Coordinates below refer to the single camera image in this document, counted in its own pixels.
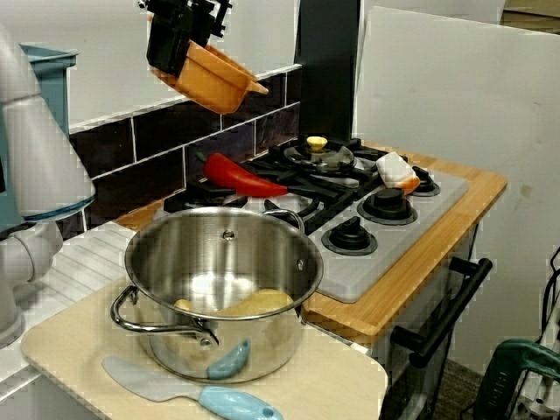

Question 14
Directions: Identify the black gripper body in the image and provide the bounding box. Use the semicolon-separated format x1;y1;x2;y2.
139;0;233;37

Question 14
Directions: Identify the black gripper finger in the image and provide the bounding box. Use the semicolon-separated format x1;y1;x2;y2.
190;12;219;45
146;19;192;76

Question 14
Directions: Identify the orange plastic toy pot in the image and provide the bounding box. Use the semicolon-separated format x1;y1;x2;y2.
146;12;270;114

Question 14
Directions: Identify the salmon sushi toy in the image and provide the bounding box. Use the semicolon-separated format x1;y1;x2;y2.
374;151;422;197

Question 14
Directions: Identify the dark tile backsplash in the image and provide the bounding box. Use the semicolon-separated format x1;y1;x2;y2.
65;65;303;242

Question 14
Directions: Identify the teal box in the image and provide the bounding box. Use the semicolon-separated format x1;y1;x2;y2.
0;42;80;235

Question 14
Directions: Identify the dark grey panel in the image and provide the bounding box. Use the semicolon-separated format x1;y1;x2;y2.
293;0;364;144

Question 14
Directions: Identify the red toy chili pepper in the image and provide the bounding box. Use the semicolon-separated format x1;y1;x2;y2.
194;150;290;198

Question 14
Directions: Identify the black stove grate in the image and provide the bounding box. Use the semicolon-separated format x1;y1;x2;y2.
262;138;410;202
162;157;364;235

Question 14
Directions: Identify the grey toy faucet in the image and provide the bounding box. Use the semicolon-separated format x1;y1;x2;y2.
0;21;97;349

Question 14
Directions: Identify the glass lid with yellow knob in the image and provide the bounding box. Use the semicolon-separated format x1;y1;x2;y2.
282;136;358;172

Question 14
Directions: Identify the stainless steel pot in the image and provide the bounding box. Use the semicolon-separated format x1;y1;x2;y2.
109;206;325;385

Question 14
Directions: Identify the white ribbed drainboard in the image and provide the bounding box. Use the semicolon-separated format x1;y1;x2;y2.
0;218;167;382

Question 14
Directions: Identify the black stove knob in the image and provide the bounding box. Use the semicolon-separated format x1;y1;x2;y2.
356;186;418;227
321;216;379;257
409;165;441;198

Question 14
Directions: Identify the yellow toy food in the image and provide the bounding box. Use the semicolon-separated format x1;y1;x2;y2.
173;287;295;317

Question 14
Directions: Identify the grey toy stove plate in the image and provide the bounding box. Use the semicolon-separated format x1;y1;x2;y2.
150;139;470;304

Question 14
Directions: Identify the white foam board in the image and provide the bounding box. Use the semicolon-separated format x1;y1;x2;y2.
356;3;560;377

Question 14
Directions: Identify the brown cardboard box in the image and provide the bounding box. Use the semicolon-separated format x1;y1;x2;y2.
500;0;560;34

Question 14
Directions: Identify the white toy kitchen cabinet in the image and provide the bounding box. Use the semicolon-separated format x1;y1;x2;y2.
367;218;482;420

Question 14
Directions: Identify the beige cutting board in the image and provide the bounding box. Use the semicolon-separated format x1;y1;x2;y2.
20;270;389;420

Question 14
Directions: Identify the toy knife with blue handle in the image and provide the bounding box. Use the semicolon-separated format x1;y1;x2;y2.
101;354;284;420

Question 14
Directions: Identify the black oven door handle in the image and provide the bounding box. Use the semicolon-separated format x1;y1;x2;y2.
390;256;494;369

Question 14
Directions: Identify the black cable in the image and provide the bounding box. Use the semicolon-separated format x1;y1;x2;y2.
540;244;560;342

